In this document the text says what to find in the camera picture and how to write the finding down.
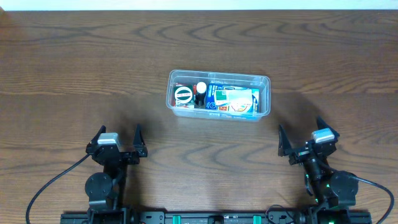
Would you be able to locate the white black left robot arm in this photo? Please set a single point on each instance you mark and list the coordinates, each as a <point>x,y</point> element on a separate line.
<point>106,189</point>

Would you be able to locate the white green Panadol box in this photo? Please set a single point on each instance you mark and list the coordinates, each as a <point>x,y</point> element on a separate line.
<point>233,97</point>

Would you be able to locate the dark bottle white cap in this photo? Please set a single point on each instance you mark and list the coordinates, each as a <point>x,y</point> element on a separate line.
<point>200,95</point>

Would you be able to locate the red orange medicine box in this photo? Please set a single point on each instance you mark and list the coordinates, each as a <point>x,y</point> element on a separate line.
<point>177,104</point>

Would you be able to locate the blue Kool Fever box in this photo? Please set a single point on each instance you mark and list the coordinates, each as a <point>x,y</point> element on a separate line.
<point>249,110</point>

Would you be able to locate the dark green round-logo box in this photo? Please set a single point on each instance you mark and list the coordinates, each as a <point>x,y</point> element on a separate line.
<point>183,95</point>

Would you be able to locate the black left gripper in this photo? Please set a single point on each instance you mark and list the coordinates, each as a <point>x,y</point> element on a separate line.
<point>141,152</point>

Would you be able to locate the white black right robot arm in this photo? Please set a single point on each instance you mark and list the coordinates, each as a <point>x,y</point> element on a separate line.
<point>334,191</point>

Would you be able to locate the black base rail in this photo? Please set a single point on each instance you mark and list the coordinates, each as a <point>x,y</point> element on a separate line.
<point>272,216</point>

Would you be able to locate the clear plastic container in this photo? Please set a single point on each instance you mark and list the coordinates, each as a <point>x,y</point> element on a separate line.
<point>181,89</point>

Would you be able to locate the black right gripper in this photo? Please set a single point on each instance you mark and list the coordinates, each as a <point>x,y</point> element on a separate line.
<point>304,154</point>

